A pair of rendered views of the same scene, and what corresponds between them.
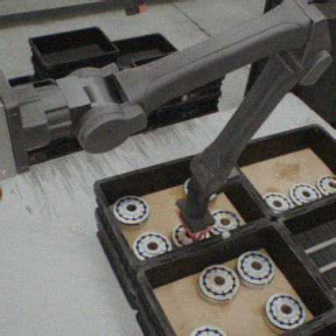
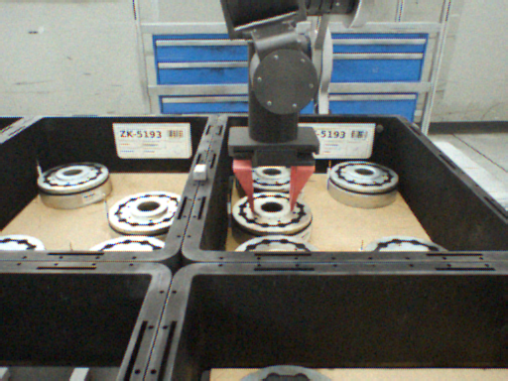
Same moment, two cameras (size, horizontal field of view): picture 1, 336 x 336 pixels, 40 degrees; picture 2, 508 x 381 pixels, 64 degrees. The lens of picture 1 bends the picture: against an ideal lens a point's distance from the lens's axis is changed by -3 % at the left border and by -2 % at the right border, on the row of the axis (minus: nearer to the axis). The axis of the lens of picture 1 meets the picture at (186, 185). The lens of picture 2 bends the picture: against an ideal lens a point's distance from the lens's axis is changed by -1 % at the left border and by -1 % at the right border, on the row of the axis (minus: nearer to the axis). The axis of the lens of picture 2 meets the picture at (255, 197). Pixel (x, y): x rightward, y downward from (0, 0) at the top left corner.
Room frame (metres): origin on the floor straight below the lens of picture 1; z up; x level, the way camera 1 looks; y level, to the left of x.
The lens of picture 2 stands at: (1.03, -0.42, 1.12)
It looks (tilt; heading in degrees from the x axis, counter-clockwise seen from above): 28 degrees down; 124
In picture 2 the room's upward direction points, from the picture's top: straight up
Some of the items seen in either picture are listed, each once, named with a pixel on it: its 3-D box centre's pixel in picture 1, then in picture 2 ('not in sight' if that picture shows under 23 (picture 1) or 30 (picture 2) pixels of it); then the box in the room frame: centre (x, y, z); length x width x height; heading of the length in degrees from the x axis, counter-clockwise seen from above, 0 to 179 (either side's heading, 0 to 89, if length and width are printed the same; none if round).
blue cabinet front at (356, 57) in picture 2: not in sight; (359, 84); (0.19, 1.89, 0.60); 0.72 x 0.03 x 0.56; 38
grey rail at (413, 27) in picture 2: not in sight; (293, 27); (-0.15, 1.67, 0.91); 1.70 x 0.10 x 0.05; 38
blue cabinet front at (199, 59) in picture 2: not in sight; (220, 86); (-0.44, 1.40, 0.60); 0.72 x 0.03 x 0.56; 38
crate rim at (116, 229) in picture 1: (181, 203); (329, 170); (0.85, 0.01, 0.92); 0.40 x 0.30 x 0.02; 124
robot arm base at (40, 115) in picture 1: (33, 116); not in sight; (0.47, 0.22, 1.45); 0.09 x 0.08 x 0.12; 38
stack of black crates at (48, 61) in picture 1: (75, 80); not in sight; (2.12, 0.70, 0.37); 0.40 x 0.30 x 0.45; 128
